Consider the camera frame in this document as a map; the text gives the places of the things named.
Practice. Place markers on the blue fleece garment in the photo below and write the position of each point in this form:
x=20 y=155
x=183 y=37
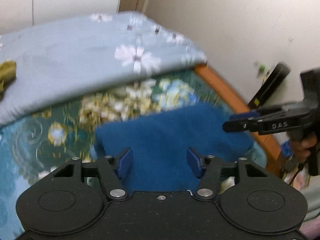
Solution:
x=160 y=141

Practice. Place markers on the light blue floral quilt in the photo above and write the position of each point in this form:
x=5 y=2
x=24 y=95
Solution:
x=61 y=60

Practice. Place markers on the olive green knit garment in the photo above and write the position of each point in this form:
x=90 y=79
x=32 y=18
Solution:
x=7 y=75

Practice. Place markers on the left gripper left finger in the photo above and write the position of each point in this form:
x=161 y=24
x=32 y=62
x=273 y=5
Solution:
x=123 y=162

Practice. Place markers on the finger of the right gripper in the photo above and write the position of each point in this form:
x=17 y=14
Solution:
x=240 y=126
x=244 y=116

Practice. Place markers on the black cylindrical bottle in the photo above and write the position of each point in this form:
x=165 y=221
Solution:
x=271 y=82

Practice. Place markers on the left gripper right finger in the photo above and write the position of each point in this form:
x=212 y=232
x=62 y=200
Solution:
x=197 y=162

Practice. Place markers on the person's right hand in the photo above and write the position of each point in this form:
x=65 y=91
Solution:
x=301 y=149

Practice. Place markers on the teal floral bed sheet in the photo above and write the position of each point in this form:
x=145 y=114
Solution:
x=36 y=144

